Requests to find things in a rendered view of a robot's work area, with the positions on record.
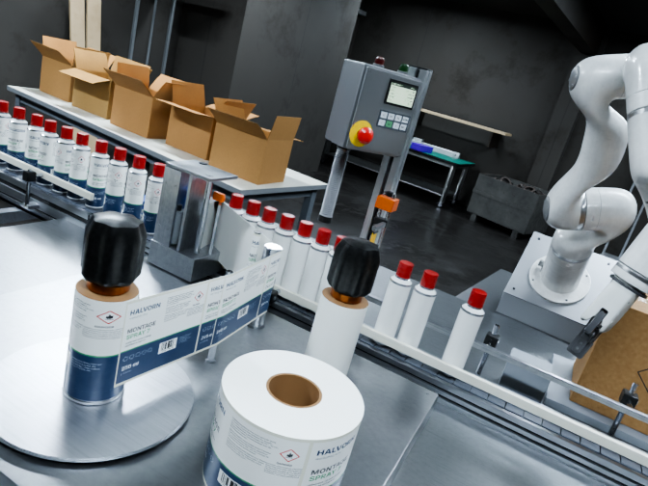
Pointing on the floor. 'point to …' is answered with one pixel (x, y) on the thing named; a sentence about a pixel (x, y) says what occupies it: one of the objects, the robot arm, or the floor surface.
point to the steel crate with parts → (508, 204)
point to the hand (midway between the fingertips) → (580, 346)
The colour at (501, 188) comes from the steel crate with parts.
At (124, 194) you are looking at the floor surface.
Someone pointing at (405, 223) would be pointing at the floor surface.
